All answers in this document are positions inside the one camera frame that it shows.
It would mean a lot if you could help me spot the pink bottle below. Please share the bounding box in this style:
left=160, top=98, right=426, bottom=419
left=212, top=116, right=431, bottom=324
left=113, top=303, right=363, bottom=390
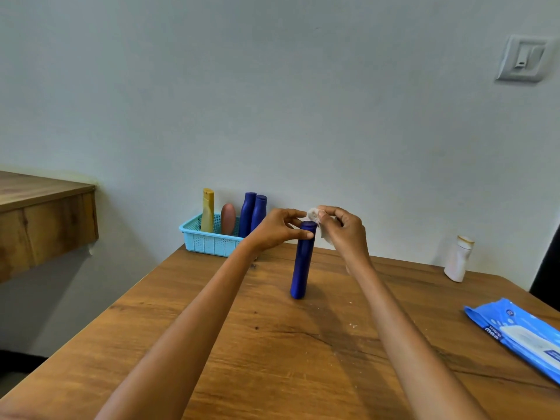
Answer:
left=220, top=202, right=237, bottom=236

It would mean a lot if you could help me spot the black door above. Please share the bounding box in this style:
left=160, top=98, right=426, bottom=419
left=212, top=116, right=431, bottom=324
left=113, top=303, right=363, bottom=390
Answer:
left=529, top=225, right=560, bottom=312

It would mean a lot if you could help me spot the grey wall light switch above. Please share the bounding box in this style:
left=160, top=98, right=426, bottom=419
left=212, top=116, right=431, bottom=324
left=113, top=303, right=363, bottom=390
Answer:
left=495, top=34, right=557, bottom=83

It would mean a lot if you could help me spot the person's right hand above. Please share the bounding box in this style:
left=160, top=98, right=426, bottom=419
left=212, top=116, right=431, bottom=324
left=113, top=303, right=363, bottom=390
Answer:
left=316, top=205, right=373, bottom=275

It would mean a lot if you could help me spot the white wipe cloth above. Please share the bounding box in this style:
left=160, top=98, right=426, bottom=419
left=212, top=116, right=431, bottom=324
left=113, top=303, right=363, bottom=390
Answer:
left=307, top=207, right=335, bottom=246

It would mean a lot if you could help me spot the person's left forearm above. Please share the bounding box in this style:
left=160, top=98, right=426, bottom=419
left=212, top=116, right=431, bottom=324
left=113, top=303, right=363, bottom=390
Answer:
left=95, top=242, right=263, bottom=420

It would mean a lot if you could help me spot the wide dark blue bottle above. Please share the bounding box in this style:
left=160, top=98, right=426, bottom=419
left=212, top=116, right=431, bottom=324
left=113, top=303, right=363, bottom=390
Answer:
left=290, top=220, right=319, bottom=300

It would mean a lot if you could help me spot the slim dark blue bottle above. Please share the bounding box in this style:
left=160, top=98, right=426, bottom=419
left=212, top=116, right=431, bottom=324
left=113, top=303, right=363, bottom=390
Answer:
left=237, top=192, right=258, bottom=239
left=250, top=194, right=268, bottom=233

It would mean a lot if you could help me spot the person's right forearm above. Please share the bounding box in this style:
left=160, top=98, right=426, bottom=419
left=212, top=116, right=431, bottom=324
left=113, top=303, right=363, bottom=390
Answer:
left=349, top=264, right=491, bottom=420

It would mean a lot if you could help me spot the light blue plastic basket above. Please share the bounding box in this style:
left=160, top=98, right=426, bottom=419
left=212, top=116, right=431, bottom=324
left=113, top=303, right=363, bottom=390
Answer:
left=178, top=213, right=247, bottom=258

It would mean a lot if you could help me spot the blue wet wipes pack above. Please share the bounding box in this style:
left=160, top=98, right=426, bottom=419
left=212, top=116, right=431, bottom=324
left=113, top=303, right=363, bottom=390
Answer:
left=463, top=297, right=560, bottom=384

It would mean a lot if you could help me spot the wooden table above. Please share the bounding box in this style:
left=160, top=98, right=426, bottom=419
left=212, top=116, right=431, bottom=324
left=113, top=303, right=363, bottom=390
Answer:
left=0, top=242, right=560, bottom=420

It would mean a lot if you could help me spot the person's left hand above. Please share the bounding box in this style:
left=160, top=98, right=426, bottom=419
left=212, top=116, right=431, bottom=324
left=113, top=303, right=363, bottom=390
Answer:
left=243, top=208, right=315, bottom=257

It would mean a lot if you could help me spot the wooden side desk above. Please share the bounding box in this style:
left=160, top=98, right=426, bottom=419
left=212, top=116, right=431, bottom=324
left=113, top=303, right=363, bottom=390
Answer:
left=0, top=170, right=100, bottom=284

